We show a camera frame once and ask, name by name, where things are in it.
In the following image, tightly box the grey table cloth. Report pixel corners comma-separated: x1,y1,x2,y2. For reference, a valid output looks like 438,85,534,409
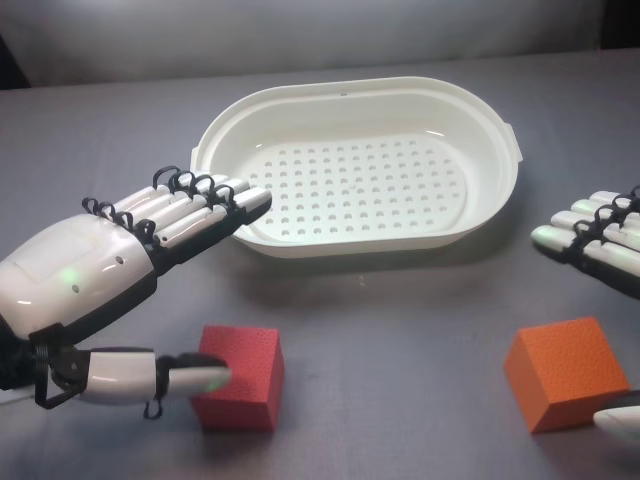
0,47,640,480

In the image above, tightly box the white perforated oval plastic basket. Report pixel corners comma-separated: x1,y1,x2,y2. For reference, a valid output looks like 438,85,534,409
189,75,524,260

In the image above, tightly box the red textured cube block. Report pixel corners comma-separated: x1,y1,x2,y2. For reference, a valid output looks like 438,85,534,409
188,324,286,432

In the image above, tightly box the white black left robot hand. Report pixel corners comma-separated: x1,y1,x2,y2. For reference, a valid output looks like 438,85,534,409
0,167,274,420

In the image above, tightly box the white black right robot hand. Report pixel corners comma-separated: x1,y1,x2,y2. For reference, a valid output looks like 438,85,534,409
530,185,640,444

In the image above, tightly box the orange textured cube block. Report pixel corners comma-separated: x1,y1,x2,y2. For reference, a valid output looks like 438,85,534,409
503,315,631,434

